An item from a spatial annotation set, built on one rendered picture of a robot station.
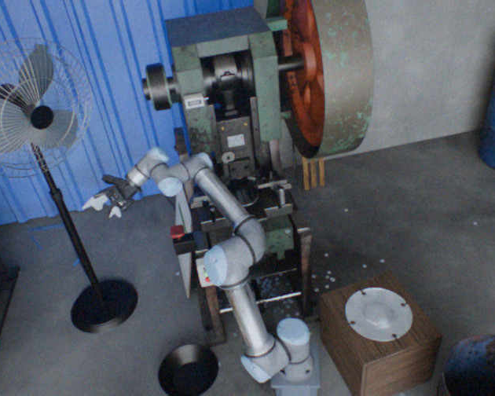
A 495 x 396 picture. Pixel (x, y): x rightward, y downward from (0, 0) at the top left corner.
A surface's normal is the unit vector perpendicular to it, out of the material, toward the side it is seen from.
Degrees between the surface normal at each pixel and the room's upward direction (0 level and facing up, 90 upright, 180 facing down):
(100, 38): 90
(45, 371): 0
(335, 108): 91
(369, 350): 0
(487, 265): 0
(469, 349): 88
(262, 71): 90
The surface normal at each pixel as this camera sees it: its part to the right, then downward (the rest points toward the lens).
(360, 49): 0.15, 0.20
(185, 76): 0.21, 0.59
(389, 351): -0.10, -0.78
